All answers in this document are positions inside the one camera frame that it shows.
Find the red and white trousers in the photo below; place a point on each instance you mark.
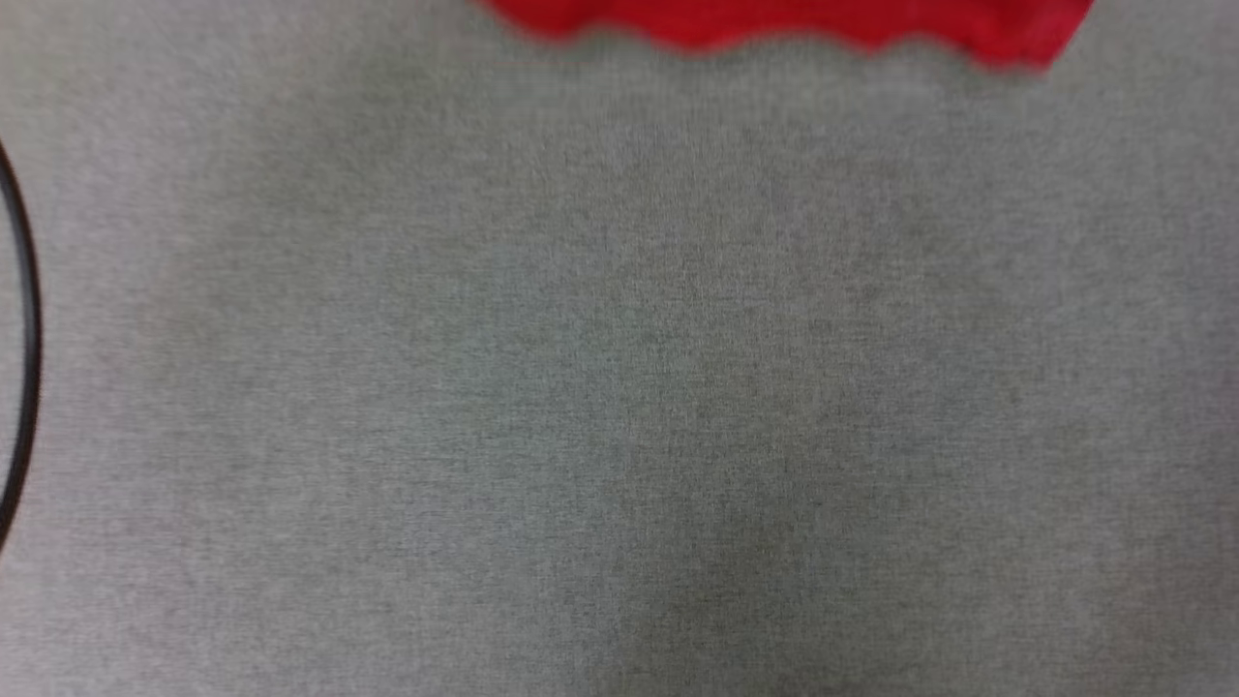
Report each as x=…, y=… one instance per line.
x=794, y=19

